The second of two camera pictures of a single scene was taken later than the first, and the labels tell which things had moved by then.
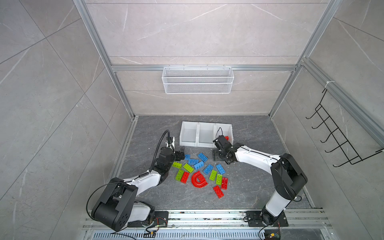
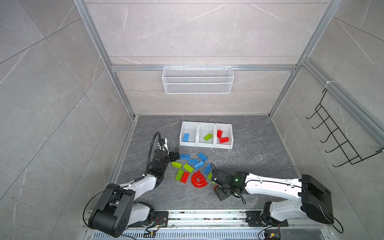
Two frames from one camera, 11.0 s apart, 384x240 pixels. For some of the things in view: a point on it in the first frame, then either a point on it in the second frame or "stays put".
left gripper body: (176, 156) stays put
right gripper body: (221, 154) to (223, 193)
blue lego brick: (199, 165) to (193, 161)
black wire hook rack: (337, 135) stays put
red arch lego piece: (198, 180) stays put
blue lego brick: (221, 169) to (198, 165)
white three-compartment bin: (202, 134) stays put
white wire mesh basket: (198, 80) stays put
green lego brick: (177, 164) stays put
